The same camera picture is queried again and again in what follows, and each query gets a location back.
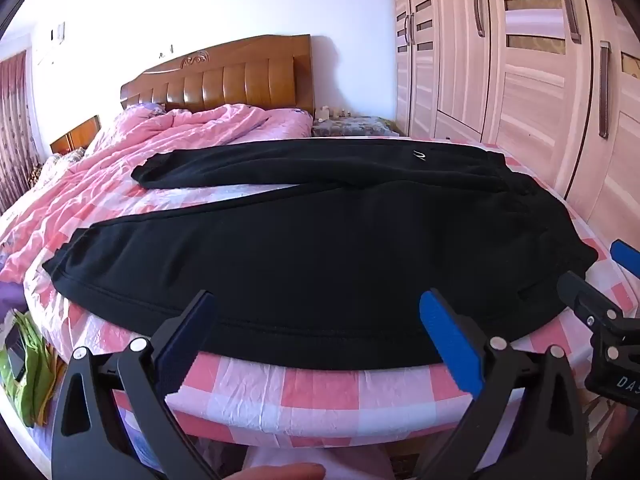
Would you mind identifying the white air conditioner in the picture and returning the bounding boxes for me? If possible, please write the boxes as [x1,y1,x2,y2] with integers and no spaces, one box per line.
[32,21,68,67]

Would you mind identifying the small wooden cabinet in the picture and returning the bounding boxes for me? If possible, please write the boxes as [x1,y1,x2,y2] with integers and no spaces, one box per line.
[50,115,102,156]

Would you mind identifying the purple cloth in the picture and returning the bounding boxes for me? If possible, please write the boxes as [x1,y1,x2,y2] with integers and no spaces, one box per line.
[0,280,32,322]

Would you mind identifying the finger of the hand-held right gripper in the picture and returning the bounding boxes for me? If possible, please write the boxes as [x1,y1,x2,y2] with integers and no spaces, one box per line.
[610,239,640,279]
[556,270,627,332]

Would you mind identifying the person's right hand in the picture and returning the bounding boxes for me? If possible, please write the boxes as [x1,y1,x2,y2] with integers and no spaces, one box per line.
[597,404,640,467]

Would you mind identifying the pink checkered bed sheet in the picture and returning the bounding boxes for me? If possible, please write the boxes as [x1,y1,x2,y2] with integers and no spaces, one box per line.
[0,135,640,458]

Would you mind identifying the black pants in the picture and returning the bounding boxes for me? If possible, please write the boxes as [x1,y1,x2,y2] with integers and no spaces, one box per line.
[42,137,599,371]

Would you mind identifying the nightstand with floral cloth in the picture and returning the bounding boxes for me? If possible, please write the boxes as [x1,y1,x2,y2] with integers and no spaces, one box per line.
[311,113,402,139]

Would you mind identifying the pink quilt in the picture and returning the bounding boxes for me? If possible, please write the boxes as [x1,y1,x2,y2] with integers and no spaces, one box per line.
[0,102,313,283]

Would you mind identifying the person's left hand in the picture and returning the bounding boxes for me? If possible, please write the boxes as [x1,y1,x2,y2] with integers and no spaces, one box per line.
[235,462,327,480]

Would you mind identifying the wooden headboard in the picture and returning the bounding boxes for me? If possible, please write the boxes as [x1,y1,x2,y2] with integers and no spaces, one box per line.
[120,34,315,117]

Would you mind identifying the pink patterned curtain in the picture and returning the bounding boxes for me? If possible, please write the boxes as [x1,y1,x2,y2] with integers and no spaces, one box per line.
[0,52,45,216]

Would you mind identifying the floral pillow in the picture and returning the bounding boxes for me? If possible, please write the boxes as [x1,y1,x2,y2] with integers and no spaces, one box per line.
[25,147,89,189]

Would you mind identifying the green bag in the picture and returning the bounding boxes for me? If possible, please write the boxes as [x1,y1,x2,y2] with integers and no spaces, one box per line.
[0,309,67,429]

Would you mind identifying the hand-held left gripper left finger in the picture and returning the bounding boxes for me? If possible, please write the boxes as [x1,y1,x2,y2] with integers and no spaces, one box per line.
[51,289,221,480]

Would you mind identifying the light wooden wardrobe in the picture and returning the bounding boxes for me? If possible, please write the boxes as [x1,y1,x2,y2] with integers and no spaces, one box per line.
[390,0,640,283]

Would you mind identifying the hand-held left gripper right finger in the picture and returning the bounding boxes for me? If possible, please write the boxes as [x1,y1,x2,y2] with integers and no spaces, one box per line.
[415,288,588,480]

